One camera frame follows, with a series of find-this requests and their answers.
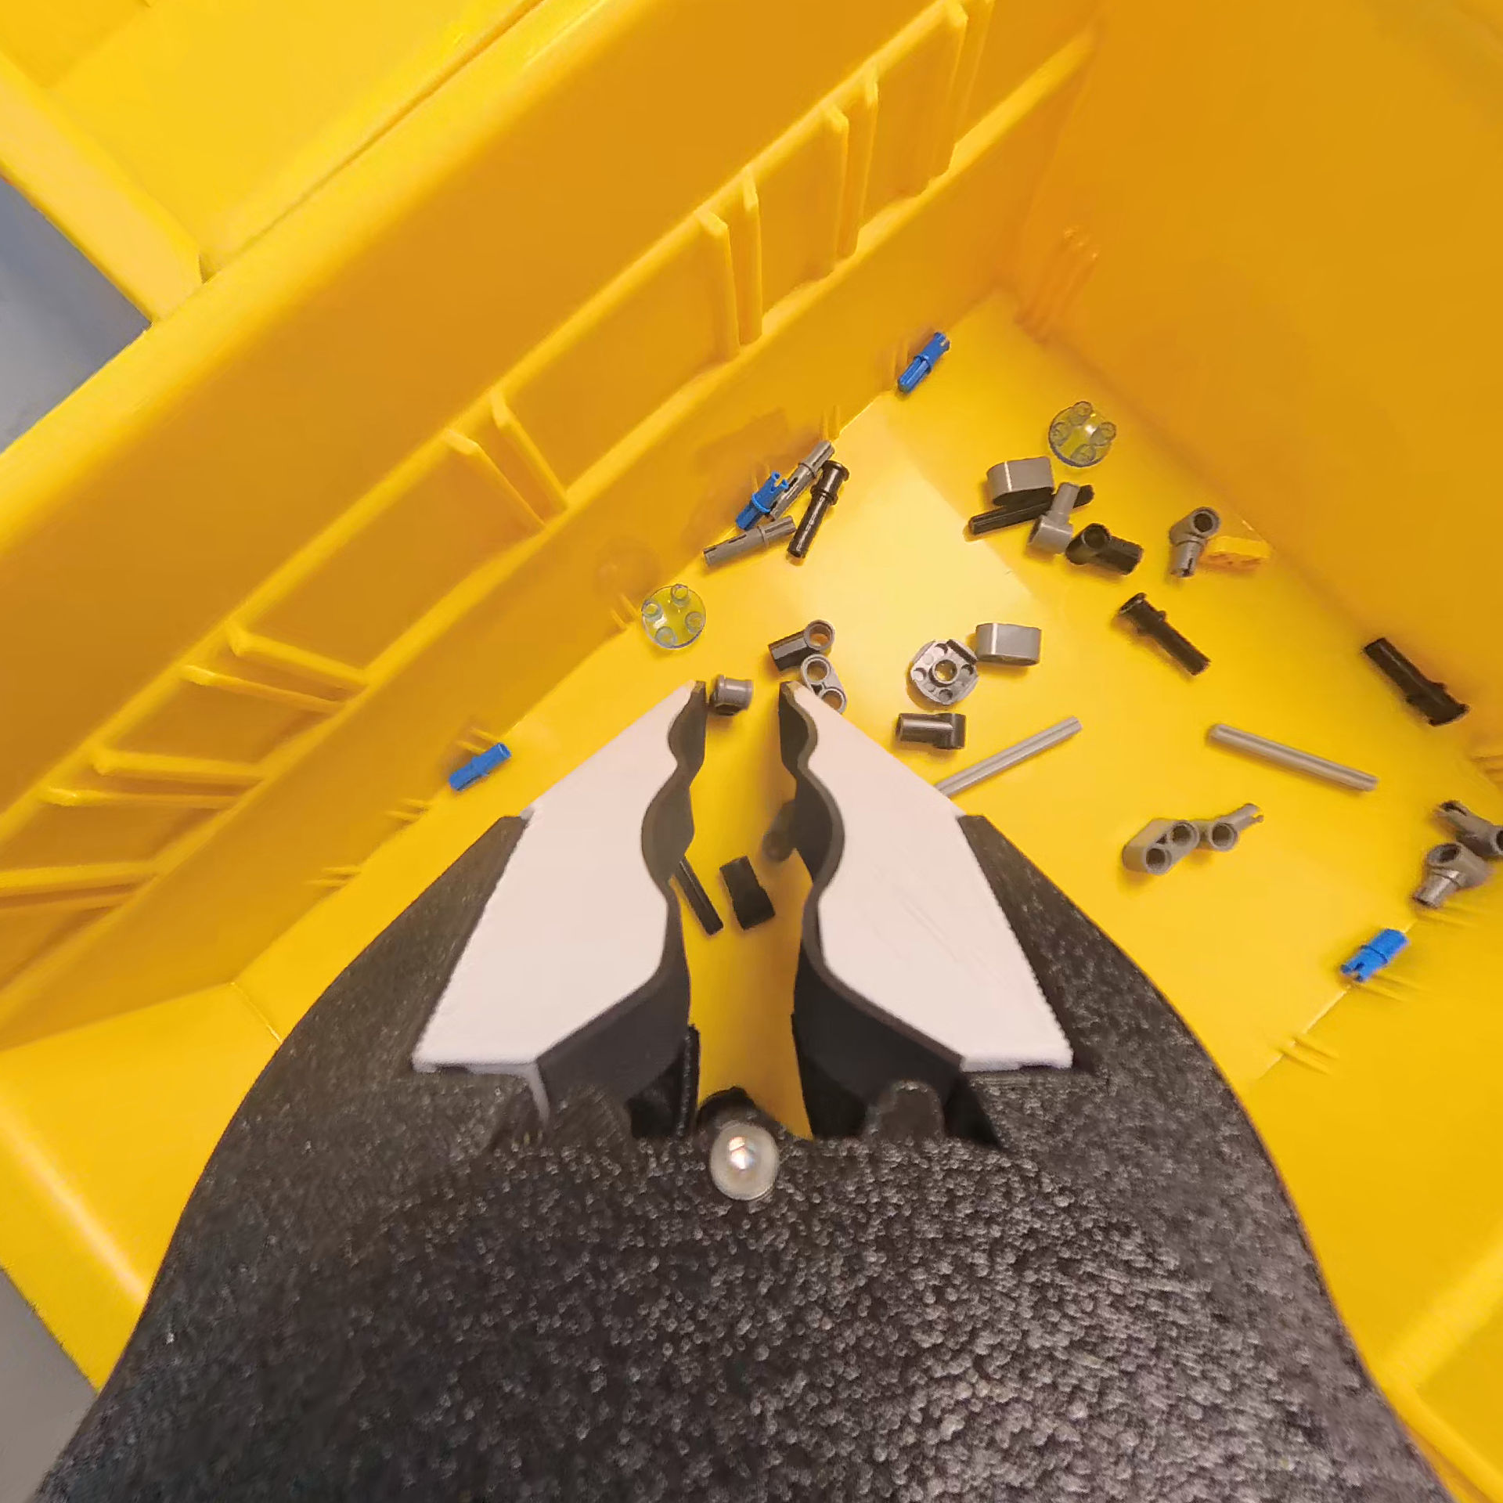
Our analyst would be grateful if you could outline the mixed toy parts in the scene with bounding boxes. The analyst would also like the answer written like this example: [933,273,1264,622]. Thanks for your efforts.
[446,330,1503,983]

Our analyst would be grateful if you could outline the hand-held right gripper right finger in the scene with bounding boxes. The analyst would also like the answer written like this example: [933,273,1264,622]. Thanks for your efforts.
[779,677,1076,1139]

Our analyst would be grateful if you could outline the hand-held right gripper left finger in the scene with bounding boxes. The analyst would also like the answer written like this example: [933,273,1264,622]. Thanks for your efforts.
[412,677,711,1136]

